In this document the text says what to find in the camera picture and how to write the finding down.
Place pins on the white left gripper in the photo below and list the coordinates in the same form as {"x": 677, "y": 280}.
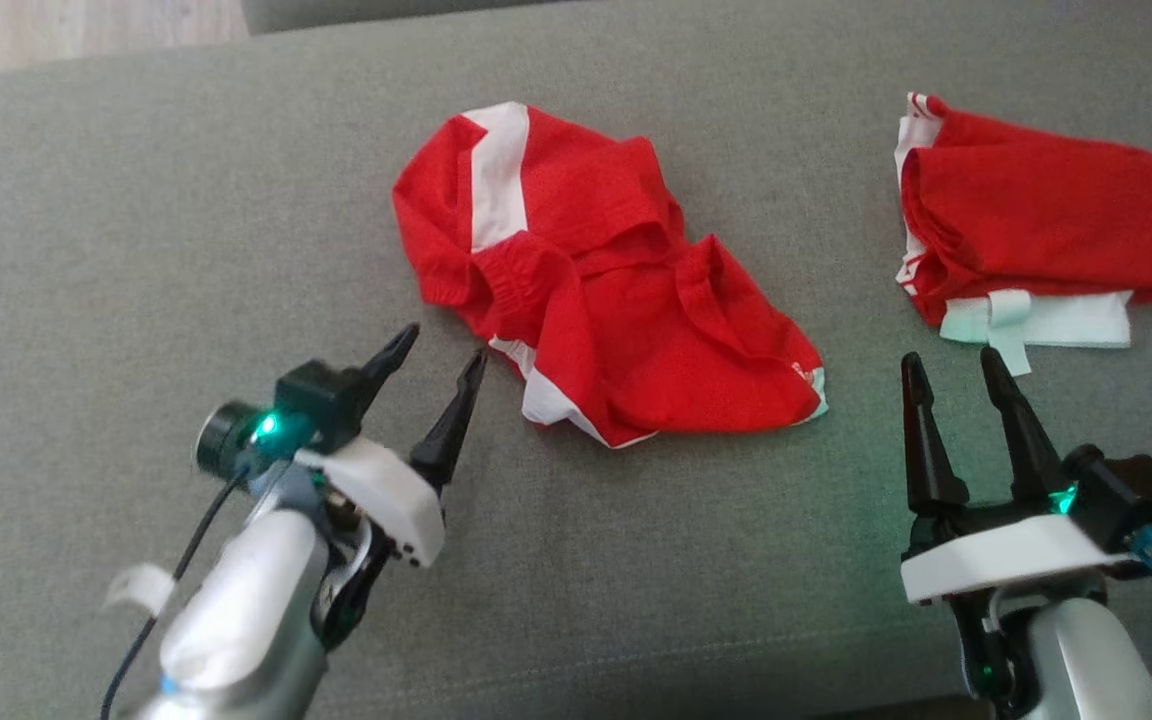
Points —
{"x": 396, "y": 500}

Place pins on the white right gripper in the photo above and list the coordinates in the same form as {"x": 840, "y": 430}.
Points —
{"x": 1006, "y": 555}

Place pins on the red shorts with white stripe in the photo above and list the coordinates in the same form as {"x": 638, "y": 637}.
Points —
{"x": 616, "y": 320}

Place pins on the red jersey with white sleeves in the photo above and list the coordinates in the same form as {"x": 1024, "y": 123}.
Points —
{"x": 1056, "y": 220}

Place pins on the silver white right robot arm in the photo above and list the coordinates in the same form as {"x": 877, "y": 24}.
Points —
{"x": 1086, "y": 660}

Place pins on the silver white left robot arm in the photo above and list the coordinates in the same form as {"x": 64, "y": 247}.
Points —
{"x": 246, "y": 620}

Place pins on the grey sofa ottoman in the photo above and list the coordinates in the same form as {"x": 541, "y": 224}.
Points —
{"x": 136, "y": 200}

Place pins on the grey sofa back cushion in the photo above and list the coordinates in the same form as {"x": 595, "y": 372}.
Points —
{"x": 336, "y": 12}

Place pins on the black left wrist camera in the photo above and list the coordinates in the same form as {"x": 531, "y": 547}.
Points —
{"x": 316, "y": 405}

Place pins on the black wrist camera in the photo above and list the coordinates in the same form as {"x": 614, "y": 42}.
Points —
{"x": 316, "y": 405}
{"x": 1131, "y": 500}

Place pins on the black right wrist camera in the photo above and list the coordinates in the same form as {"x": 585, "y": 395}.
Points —
{"x": 1131, "y": 500}

